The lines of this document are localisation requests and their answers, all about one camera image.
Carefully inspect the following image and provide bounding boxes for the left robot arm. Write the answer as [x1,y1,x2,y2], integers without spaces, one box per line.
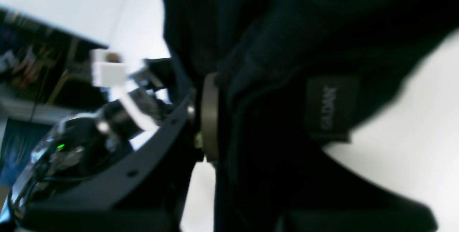
[5,58,175,219]

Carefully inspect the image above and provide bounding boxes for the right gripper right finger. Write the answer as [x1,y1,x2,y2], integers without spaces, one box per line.
[280,150,438,232]

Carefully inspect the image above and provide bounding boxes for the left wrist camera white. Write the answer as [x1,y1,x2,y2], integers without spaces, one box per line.
[90,49,128,87]

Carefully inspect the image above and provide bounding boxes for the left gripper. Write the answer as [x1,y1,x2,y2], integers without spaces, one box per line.
[96,58,175,139]

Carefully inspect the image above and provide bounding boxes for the black T-shirt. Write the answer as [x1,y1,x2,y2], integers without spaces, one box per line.
[163,0,458,232]

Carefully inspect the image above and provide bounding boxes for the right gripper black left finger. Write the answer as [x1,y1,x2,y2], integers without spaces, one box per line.
[14,73,218,232]

